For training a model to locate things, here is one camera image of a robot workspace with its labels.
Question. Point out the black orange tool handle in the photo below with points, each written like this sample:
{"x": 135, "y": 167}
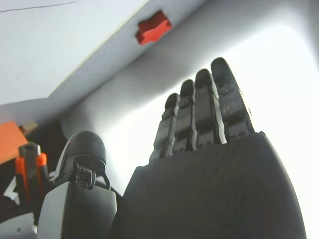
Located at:
{"x": 31, "y": 161}

